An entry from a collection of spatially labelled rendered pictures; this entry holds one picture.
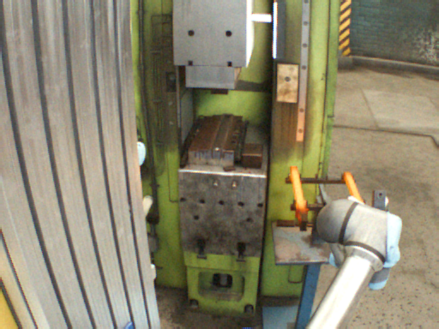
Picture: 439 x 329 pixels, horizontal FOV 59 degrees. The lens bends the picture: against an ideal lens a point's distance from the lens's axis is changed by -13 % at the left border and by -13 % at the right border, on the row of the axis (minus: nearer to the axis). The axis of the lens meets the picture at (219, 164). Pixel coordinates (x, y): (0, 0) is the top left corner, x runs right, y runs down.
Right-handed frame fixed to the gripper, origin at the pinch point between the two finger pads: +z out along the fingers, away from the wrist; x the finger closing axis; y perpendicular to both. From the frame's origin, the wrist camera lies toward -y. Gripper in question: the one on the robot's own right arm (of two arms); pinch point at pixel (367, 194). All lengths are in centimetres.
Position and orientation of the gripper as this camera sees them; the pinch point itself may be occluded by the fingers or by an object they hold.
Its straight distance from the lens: 164.0
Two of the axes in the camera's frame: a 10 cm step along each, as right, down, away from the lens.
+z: 0.5, -4.6, 8.9
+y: 0.0, 8.9, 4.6
